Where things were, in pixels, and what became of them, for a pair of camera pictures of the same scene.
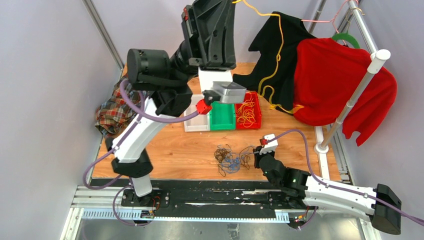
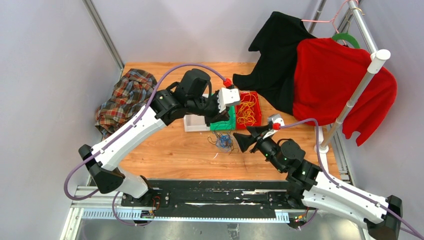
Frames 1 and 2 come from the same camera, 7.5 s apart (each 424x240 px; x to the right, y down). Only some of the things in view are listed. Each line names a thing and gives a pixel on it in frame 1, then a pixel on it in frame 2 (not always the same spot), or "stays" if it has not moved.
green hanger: (344, 36) stays
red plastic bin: (248, 114) stays
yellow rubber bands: (248, 116) stays
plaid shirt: (115, 113) stays
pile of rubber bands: (224, 155) → (222, 128)
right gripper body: (259, 156) → (267, 147)
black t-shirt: (272, 75) stays
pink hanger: (332, 20) stays
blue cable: (231, 166) → (224, 142)
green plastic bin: (222, 116) stays
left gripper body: (196, 28) → (212, 112)
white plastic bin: (200, 123) stays
